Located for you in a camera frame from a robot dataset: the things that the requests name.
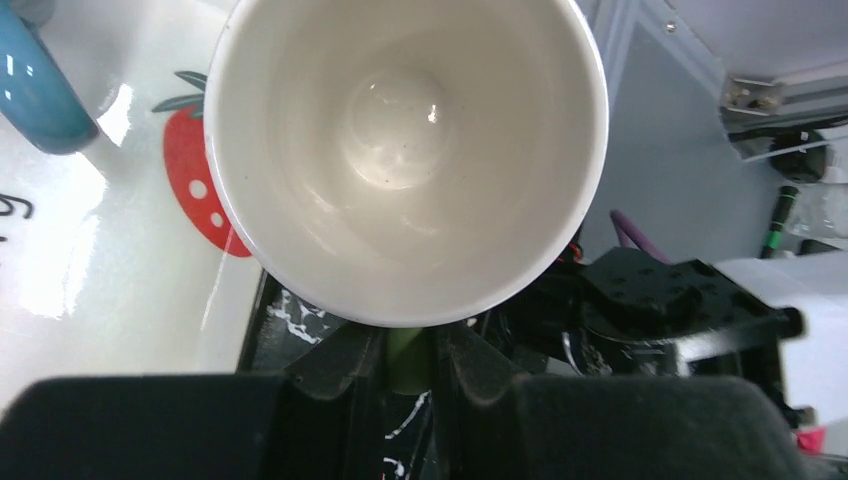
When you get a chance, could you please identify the strawberry print white tray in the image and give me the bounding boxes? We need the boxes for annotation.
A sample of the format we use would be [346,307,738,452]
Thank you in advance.
[1,1,261,404]

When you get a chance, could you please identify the light green mug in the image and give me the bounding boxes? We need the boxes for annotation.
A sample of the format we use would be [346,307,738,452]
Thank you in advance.
[203,0,610,397]

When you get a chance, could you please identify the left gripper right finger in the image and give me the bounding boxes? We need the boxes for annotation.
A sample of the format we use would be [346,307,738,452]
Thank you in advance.
[433,324,807,479]

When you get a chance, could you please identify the aluminium frame rail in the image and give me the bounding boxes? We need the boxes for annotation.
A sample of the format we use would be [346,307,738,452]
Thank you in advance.
[579,1,847,162]

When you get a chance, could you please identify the teal blue mug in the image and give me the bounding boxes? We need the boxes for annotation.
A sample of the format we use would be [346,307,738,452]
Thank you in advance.
[1,1,99,155]

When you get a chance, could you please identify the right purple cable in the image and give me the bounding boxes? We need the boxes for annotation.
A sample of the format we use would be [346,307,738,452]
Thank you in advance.
[609,209,674,265]

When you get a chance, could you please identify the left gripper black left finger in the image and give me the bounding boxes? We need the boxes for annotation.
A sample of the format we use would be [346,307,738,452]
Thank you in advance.
[1,324,385,479]

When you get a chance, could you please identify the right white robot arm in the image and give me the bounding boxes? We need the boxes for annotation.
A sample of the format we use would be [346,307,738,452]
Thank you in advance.
[498,248,847,427]

